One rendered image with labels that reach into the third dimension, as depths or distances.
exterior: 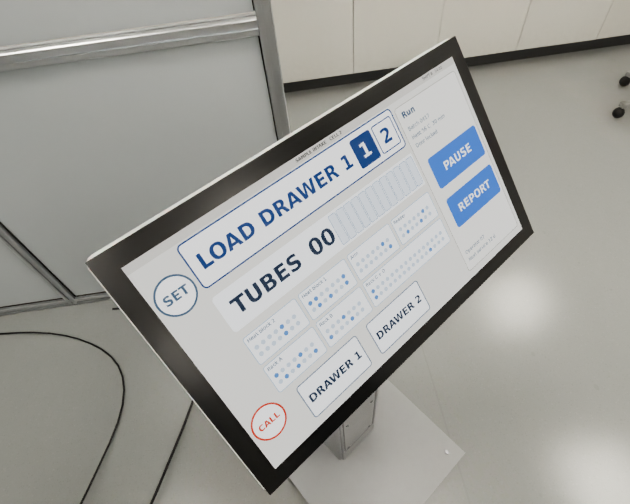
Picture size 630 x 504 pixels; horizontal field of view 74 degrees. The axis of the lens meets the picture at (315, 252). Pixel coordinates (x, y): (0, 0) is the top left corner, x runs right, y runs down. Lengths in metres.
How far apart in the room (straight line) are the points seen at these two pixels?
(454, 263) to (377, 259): 0.13
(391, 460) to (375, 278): 1.02
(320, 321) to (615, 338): 1.53
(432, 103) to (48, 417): 1.67
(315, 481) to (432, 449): 0.38
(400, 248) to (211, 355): 0.26
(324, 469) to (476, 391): 0.58
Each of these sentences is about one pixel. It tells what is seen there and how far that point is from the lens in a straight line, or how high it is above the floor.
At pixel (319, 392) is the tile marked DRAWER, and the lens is 0.50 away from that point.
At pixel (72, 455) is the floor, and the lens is 1.78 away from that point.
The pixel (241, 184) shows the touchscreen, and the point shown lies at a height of 1.19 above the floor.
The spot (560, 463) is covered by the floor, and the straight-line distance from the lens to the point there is 1.63.
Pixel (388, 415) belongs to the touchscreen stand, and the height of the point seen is 0.04.
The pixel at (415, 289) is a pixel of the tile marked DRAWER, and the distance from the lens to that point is 0.55.
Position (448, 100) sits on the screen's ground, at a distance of 0.61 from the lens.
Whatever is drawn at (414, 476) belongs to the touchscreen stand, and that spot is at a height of 0.03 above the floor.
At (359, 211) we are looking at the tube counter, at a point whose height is 1.11.
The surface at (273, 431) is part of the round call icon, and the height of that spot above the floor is 1.01.
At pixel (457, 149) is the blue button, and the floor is 1.10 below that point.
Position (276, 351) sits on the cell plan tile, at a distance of 0.46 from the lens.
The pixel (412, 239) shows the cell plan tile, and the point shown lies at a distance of 0.54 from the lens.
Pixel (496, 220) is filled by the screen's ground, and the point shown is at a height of 1.01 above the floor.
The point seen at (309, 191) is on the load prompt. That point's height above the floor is 1.15.
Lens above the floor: 1.48
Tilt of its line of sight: 53 degrees down
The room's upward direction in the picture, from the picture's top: 7 degrees counter-clockwise
